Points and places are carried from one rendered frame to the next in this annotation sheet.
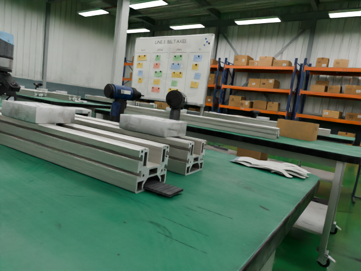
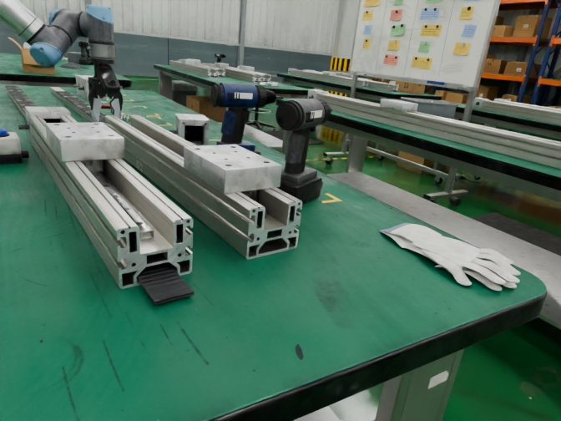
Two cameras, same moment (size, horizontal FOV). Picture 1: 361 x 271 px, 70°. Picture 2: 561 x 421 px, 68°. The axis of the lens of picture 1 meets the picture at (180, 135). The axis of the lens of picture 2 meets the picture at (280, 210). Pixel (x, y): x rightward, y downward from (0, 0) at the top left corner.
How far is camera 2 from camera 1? 0.33 m
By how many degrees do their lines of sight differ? 26
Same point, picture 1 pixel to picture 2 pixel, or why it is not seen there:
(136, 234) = (30, 366)
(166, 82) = (411, 46)
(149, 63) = (384, 11)
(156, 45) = not seen: outside the picture
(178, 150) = (239, 217)
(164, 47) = not seen: outside the picture
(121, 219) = (43, 334)
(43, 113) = (72, 147)
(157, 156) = (170, 234)
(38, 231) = not seen: outside the picture
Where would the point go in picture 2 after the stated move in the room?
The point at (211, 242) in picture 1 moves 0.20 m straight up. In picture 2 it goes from (113, 403) to (100, 189)
